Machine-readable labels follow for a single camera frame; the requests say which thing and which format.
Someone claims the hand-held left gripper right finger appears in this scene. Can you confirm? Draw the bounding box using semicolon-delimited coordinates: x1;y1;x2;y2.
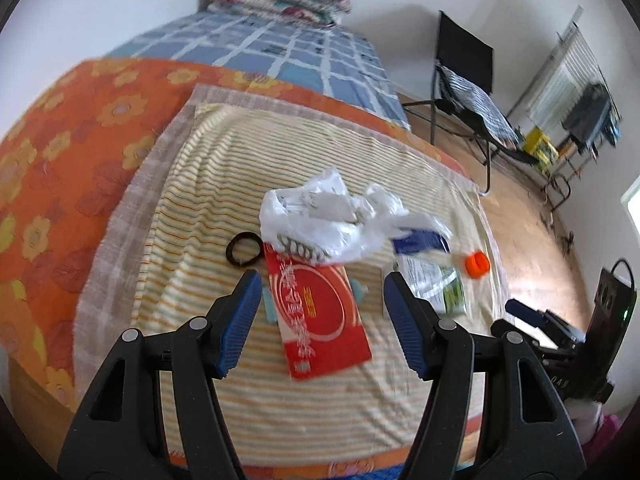
382;271;588;480

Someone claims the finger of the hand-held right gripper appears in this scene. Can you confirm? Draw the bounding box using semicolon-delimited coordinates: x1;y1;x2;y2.
505;298;587;347
490;319;553;358

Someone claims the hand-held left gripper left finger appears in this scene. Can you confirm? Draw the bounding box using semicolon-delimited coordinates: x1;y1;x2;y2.
57;270;262;480

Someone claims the light blue wrapper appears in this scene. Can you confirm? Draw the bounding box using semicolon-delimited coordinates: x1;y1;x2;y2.
262;280;369;326

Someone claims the orange bottle cap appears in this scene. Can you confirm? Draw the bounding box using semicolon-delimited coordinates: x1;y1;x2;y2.
464;251;491;278

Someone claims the red paper packet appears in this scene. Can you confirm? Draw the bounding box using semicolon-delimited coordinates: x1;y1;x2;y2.
262;242;373;382

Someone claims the blue and white packet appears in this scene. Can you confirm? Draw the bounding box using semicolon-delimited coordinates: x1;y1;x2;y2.
392;230;451;256

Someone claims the white plastic bag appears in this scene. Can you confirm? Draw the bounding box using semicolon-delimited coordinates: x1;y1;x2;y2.
259;167;453;266

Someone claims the pink cloth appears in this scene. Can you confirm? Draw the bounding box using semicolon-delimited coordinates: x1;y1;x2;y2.
575;400;621;456

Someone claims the striped yellow towel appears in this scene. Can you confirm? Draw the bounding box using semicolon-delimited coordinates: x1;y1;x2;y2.
75;84;511;466

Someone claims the window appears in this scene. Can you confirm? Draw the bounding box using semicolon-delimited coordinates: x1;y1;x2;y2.
620;175;640;236

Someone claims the yellow box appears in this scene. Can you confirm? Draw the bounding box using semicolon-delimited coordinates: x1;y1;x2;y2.
522;127;558;166

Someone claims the black white striped cloth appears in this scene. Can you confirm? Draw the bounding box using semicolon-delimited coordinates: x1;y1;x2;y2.
440;65;521;148

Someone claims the dark hanging garment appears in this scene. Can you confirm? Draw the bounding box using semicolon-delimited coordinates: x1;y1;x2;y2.
562;82;613;151

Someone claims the metal drying rack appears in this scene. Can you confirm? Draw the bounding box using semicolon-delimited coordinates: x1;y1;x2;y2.
505;5;626;211

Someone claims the white striped hanging cloth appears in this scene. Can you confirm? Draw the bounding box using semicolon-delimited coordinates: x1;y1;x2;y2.
527;30;601;131

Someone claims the black folding chair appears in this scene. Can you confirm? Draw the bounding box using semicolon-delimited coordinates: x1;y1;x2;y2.
402;10;541;196

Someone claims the blue plaid bed sheet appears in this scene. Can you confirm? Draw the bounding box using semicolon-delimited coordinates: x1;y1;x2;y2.
102;10;411;131

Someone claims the black hair tie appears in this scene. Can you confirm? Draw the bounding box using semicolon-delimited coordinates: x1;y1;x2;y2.
226;232;263;268

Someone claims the wooden bed frame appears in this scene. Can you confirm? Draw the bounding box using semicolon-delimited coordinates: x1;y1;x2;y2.
9;352;76;443

